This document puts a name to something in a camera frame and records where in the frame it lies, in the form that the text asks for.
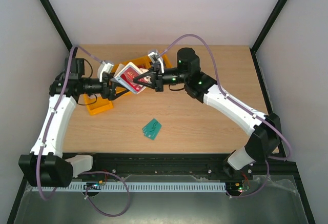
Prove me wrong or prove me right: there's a left black frame post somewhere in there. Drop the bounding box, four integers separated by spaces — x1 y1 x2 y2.
39 0 73 50

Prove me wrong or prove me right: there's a right black frame post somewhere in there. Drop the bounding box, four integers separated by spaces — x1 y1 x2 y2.
250 0 302 53

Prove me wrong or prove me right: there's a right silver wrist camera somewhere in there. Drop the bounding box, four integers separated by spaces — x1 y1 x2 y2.
148 49 164 73

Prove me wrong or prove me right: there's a yellow bin with red cards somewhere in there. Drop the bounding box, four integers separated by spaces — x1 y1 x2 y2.
128 56 151 69

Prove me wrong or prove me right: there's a black aluminium frame rail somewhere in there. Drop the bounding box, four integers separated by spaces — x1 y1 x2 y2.
64 153 295 181

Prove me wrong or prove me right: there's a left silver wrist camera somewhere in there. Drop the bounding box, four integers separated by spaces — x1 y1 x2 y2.
97 61 114 82

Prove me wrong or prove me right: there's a beige leather card holder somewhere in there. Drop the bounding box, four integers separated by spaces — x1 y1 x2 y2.
112 62 149 95

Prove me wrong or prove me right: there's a yellow bin with black cards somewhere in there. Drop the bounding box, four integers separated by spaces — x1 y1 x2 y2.
114 62 129 76

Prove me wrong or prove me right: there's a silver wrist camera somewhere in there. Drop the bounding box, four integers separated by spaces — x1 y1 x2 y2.
148 49 164 73
97 61 114 82

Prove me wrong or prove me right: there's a yellow bin with blue cards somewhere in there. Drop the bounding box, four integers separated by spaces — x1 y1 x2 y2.
148 52 172 68

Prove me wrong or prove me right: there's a teal VIP card stack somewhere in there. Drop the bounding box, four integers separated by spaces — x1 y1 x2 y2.
142 119 162 140

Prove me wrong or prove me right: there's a red VIP credit card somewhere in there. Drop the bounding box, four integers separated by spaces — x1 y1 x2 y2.
119 66 149 93

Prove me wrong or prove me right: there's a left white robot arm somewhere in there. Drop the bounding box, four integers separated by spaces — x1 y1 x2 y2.
18 58 119 188

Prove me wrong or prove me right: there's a black frame post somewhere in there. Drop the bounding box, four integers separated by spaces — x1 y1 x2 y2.
39 0 73 50
250 0 302 53

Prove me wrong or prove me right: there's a white slotted cable duct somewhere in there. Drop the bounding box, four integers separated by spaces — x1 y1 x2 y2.
32 180 227 193

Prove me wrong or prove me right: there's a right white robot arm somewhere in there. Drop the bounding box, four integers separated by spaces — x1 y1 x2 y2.
133 48 281 179

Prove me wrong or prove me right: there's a yellow bin with pink cards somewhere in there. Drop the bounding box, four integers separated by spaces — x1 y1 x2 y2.
83 94 113 115

